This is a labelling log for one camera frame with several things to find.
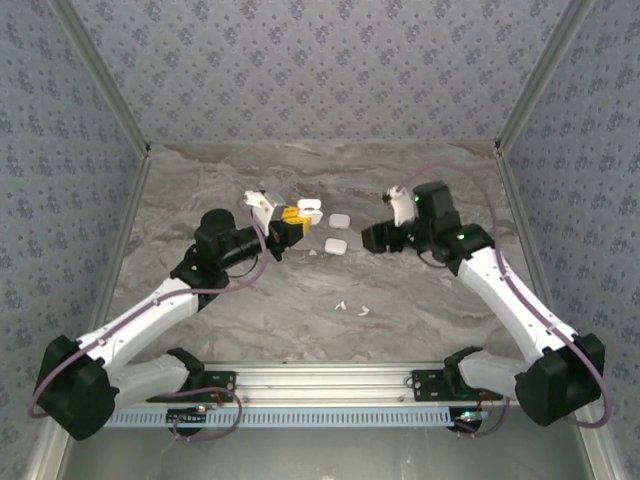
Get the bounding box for aluminium mounting rail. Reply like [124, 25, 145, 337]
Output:
[202, 363, 451, 404]

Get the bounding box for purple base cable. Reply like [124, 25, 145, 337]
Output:
[152, 386, 243, 443]
[452, 399, 511, 440]

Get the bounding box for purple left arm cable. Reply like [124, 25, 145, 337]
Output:
[27, 197, 271, 420]

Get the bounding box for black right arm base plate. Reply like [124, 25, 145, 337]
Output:
[411, 369, 504, 401]

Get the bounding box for small black circuit board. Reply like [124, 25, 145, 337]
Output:
[166, 405, 210, 437]
[451, 405, 494, 434]

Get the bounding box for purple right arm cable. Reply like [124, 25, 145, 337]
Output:
[394, 163, 614, 429]

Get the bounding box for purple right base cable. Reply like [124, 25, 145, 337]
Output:
[452, 399, 511, 440]

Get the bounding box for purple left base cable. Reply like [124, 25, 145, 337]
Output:
[152, 386, 243, 443]

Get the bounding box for aluminium frame post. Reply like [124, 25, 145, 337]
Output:
[48, 0, 153, 157]
[493, 0, 597, 157]

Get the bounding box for slotted white cable duct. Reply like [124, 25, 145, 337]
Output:
[102, 405, 459, 429]

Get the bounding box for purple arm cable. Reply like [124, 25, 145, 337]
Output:
[27, 197, 271, 420]
[394, 163, 614, 429]

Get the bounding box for aluminium table side rail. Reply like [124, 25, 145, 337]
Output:
[494, 144, 629, 480]
[27, 147, 153, 480]

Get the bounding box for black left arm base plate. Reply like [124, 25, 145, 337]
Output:
[145, 370, 238, 404]

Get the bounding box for metal base tray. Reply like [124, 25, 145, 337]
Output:
[29, 399, 626, 480]

